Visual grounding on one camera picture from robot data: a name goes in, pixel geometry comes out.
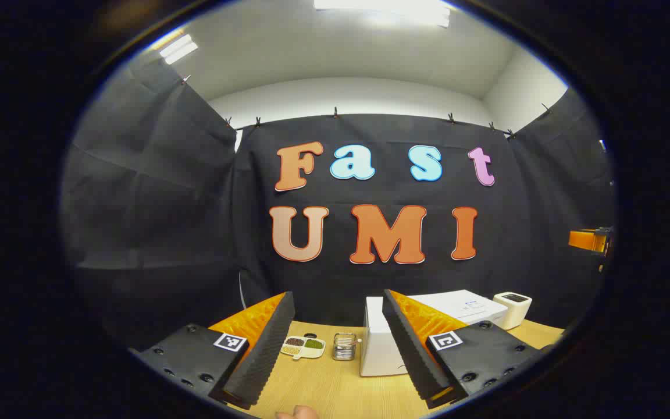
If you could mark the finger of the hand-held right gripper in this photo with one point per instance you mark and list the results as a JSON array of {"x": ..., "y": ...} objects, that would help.
[{"x": 585, "y": 238}]

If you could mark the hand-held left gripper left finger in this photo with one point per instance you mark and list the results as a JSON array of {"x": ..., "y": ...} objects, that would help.
[{"x": 265, "y": 349}]

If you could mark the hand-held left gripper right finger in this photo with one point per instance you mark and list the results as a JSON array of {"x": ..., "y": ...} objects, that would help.
[{"x": 410, "y": 349}]

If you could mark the white microwave oven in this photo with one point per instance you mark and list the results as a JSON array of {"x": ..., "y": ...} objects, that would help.
[{"x": 378, "y": 343}]

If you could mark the white divided bean dish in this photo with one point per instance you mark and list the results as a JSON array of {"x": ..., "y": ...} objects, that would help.
[{"x": 303, "y": 347}]

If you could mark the small metal container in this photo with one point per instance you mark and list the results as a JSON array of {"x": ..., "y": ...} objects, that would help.
[{"x": 344, "y": 348}]

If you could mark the white toaster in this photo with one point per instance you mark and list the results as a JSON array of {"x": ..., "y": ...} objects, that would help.
[{"x": 512, "y": 313}]

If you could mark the black backdrop cloth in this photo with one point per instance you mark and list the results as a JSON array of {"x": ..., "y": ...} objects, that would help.
[{"x": 154, "y": 203}]

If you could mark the ceiling light panel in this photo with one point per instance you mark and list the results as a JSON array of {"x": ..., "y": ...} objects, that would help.
[
  {"x": 178, "y": 49},
  {"x": 381, "y": 9}
]

